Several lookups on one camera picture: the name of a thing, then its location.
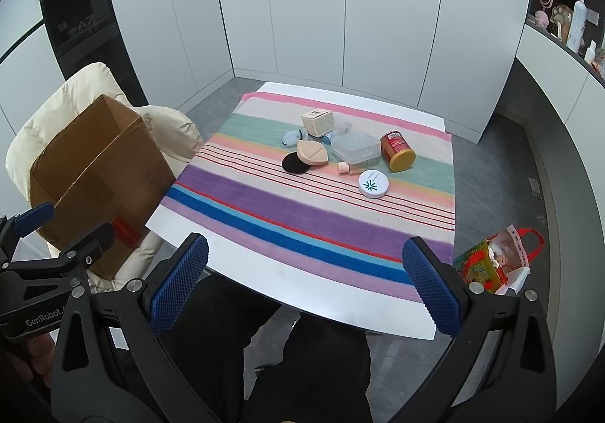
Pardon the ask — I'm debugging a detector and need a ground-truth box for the white round compact case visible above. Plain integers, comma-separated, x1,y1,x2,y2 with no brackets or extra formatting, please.
358,169,390,199

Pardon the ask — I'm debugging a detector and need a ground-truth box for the black round puff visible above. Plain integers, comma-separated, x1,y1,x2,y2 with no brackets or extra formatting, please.
281,152,310,175

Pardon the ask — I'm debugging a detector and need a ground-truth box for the red can yellow lid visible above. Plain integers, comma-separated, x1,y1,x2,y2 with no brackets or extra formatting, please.
380,131,416,172

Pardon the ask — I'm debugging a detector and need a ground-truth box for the beige oval powder puff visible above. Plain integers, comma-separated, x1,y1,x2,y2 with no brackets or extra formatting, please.
296,140,329,167

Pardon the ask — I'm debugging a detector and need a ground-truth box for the small pink-capped bottle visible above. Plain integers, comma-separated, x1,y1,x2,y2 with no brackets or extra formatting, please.
337,162,365,175

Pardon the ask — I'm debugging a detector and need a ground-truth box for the clear plastic square container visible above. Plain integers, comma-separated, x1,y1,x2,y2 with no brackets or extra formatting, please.
331,131,380,165

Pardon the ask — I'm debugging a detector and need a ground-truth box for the person's left hand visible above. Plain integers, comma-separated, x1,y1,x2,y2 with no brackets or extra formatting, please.
7,334,55,388

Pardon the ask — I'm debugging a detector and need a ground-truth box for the brown cardboard box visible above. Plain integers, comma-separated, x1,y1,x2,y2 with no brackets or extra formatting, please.
30,95,174,280

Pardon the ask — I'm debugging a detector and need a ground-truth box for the red gift bag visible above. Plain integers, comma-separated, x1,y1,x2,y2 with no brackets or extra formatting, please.
452,224,546,295

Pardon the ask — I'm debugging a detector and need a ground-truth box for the cream padded chair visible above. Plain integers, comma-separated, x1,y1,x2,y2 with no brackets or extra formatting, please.
5,62,203,293

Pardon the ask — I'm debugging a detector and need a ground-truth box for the striped colourful cloth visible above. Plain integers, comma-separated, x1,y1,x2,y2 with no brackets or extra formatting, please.
162,92,455,300

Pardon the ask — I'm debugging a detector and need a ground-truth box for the light blue small case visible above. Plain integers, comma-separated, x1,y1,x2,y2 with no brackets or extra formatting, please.
282,128,309,147

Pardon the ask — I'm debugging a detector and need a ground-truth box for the beige small carton box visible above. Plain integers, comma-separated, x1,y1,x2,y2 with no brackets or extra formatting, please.
301,109,334,138

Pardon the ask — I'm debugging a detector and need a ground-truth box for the blue clear small bottle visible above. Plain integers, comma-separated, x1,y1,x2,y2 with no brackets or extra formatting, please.
321,122,352,145

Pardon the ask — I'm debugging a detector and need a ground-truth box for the white lotion bottle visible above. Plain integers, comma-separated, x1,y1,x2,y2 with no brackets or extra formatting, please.
566,0,586,53

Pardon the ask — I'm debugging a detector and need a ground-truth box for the paw plush toy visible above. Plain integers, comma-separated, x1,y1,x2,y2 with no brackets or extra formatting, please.
548,4,572,43

